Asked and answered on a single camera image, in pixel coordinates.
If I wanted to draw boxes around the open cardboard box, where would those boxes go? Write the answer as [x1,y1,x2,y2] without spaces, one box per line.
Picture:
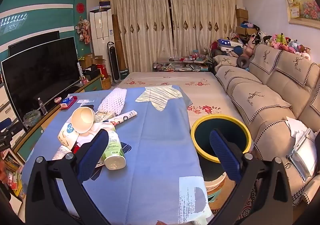
[79,54,93,69]
[91,56,107,66]

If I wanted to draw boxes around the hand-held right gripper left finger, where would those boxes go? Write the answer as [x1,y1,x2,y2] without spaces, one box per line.
[25,129,110,225]

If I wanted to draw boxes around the wicker basket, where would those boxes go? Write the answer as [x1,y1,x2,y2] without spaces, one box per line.
[101,75,112,89]

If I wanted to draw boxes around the paper cup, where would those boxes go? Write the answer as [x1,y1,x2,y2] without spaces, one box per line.
[71,106,95,134]

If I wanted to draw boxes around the black tower fan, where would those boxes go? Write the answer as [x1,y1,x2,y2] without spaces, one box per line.
[107,42,120,83]

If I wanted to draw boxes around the row of plush toys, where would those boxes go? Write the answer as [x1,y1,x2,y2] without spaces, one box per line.
[217,32,312,62]

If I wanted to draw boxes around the white plastic basin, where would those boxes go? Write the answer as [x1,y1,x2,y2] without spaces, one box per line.
[204,172,237,192]

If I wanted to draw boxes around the printed paper tube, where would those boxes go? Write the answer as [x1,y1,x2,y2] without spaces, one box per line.
[107,110,138,126]

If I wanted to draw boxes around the beige sofa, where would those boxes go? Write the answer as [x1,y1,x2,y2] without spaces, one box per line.
[212,44,320,207]

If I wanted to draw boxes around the beige patterned curtain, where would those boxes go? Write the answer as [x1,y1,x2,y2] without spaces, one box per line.
[169,0,237,61]
[110,0,173,73]

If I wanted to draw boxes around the green plastic stool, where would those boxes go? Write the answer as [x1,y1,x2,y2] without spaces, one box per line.
[207,186,225,205]

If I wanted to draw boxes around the green white bottle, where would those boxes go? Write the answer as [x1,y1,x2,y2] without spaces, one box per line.
[101,125,127,171]

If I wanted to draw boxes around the glass coffee table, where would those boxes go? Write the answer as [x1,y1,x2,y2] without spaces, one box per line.
[153,57,213,72]

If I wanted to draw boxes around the red blue tissue pack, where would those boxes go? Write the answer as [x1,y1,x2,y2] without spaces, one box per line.
[60,96,77,109]

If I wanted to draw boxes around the hanging flower decoration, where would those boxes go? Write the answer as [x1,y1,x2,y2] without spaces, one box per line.
[76,17,91,44]

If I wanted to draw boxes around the glass ashtray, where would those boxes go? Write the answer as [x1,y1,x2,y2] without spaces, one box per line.
[23,110,42,126]

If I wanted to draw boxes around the teal wooden television cabinet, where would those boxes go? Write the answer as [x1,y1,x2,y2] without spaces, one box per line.
[10,75,105,163]

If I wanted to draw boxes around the white foam net sleeve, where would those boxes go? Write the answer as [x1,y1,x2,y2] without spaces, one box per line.
[97,88,127,116]

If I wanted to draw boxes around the white tube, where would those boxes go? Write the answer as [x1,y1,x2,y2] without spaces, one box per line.
[51,145,70,161]

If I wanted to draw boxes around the red bag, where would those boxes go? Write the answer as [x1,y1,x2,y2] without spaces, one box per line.
[96,64,108,78]

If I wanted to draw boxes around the floral bed sheet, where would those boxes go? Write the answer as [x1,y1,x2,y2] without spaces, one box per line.
[117,71,247,141]

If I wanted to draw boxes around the blue star-print tablecloth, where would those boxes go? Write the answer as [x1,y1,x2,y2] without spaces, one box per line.
[21,85,213,224]

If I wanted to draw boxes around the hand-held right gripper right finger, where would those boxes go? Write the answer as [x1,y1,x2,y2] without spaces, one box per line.
[209,129,294,225]

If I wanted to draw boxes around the yellow-rimmed dark bin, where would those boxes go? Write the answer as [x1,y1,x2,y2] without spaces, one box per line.
[190,114,252,183]

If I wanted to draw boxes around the grey neck pillow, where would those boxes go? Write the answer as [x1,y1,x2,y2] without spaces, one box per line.
[237,55,250,68]

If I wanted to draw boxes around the large black television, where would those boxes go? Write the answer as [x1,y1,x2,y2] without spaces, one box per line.
[1,37,80,123]

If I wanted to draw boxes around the stack of colourful books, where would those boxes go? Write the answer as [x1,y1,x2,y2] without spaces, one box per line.
[4,150,24,195]

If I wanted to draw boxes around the brown wooden board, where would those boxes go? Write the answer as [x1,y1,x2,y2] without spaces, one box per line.
[112,14,125,73]

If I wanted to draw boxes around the white blue packet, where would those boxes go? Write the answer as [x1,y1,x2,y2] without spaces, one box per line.
[57,121,80,148]

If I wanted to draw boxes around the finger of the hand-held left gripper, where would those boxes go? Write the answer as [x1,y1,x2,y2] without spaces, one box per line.
[0,118,27,141]

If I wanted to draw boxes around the clear water bottle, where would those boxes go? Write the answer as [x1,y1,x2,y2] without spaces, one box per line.
[37,98,47,116]

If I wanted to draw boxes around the stack of papers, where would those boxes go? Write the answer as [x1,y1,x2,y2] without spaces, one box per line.
[285,118,319,183]

